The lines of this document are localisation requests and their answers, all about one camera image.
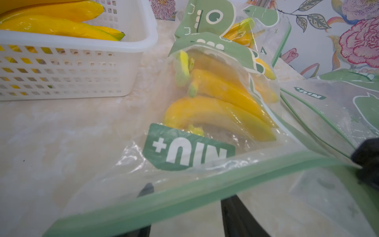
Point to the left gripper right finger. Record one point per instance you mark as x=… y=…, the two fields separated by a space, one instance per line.
x=238 y=220

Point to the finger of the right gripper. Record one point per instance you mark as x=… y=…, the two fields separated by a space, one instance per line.
x=367 y=156

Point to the zip-top bag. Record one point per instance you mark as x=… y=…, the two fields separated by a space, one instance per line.
x=263 y=30
x=340 y=109
x=215 y=126

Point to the yellow banana bunch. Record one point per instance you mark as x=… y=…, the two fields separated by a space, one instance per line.
x=60 y=18

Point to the white plastic basket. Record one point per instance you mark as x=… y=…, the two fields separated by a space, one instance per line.
x=39 y=66

